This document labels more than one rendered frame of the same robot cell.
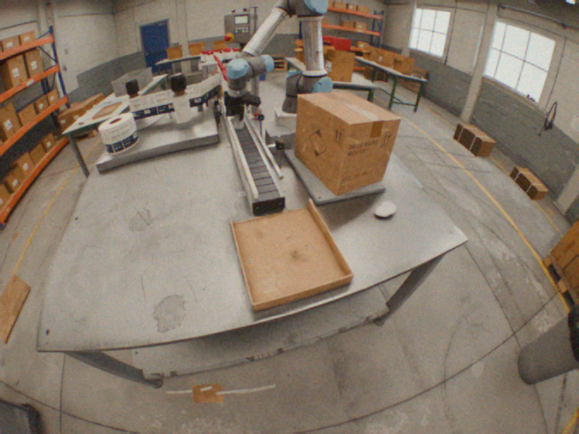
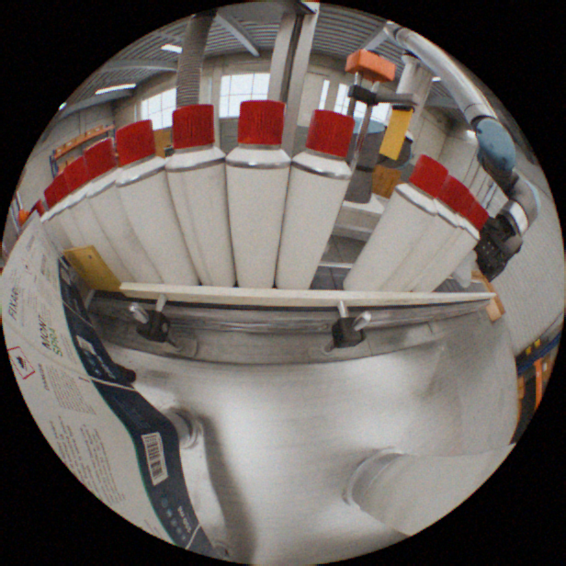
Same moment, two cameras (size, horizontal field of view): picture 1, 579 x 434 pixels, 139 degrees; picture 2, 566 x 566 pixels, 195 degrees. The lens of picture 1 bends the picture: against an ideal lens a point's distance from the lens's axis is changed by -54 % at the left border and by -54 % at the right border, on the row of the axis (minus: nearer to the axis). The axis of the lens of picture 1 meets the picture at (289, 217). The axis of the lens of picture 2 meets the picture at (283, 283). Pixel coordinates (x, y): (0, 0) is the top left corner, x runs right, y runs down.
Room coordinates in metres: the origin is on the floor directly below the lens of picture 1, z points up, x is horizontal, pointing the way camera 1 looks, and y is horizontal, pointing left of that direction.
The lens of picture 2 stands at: (1.33, 0.51, 1.07)
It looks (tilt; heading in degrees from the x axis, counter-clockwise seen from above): 52 degrees down; 279
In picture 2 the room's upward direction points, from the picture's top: 11 degrees clockwise
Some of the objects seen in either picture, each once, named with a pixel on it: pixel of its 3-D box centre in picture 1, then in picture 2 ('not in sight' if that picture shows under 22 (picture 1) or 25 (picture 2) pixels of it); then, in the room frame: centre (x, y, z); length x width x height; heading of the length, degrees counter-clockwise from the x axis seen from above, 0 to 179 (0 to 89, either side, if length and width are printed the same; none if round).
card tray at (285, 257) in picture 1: (286, 247); (489, 294); (0.40, 0.01, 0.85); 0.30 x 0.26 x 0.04; 21
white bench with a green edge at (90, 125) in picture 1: (129, 122); not in sight; (2.60, 2.18, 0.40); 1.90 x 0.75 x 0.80; 12
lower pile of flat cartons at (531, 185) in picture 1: (529, 182); not in sight; (2.35, -4.02, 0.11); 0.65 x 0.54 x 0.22; 9
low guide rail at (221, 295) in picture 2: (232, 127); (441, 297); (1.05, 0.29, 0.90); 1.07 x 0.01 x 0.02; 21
